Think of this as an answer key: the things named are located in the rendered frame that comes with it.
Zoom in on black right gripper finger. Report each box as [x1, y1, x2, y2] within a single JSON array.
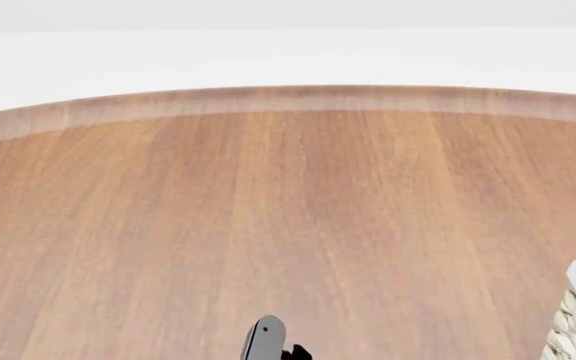
[[237, 314, 287, 360], [281, 342, 315, 360]]

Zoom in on woven straw basket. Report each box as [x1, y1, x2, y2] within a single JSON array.
[[539, 283, 576, 360]]

